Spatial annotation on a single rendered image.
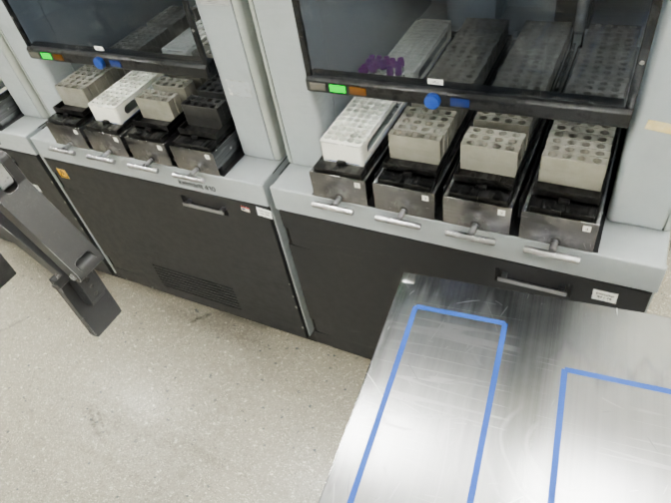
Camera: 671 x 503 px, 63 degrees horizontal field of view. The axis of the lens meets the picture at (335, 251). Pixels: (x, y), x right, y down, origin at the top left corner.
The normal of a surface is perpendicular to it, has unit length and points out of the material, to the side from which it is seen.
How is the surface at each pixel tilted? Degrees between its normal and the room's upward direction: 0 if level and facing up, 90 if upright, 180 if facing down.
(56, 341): 0
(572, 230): 90
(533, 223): 90
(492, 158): 90
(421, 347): 0
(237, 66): 90
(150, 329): 0
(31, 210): 64
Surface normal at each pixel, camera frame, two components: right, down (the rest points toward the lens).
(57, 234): 0.73, -0.11
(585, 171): -0.45, 0.68
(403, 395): -0.15, -0.70
